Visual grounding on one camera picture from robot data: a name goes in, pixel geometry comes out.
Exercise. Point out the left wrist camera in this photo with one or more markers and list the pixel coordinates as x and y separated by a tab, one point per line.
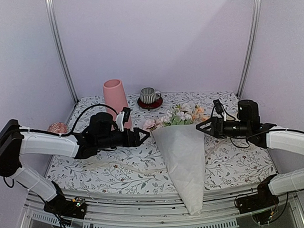
123	119

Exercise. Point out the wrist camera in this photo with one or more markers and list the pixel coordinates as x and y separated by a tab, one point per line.
123	119
221	113

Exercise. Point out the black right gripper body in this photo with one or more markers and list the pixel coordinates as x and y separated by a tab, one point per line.
241	131

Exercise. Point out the right aluminium frame post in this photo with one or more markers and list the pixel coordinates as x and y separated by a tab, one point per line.
256	12

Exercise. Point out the aluminium front rail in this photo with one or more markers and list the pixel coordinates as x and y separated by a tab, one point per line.
166	210

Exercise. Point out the pink tall vase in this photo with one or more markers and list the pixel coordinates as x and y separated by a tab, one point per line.
114	94

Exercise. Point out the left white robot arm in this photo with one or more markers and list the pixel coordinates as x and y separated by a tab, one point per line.
16	141

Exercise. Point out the aluminium frame post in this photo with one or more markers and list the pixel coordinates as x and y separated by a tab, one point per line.
59	49
256	12

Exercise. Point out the cream printed ribbon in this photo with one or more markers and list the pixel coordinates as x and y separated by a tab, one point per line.
233	155

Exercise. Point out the pink patterned ball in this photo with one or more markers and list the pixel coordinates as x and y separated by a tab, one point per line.
58	128

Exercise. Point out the left aluminium frame post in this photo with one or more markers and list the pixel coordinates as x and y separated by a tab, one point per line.
59	49

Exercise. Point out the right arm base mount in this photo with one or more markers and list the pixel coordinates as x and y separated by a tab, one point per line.
262	199

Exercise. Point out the striped grey ceramic cup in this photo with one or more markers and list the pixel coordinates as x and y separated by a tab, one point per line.
149	95

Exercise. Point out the dark red saucer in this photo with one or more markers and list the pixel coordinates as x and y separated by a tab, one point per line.
158	102

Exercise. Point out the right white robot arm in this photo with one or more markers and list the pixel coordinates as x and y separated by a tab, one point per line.
290	140

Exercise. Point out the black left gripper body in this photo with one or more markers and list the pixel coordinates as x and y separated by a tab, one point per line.
106	142

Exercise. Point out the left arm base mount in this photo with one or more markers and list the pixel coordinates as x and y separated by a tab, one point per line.
60	206

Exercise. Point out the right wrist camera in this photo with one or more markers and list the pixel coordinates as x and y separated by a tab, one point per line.
221	113

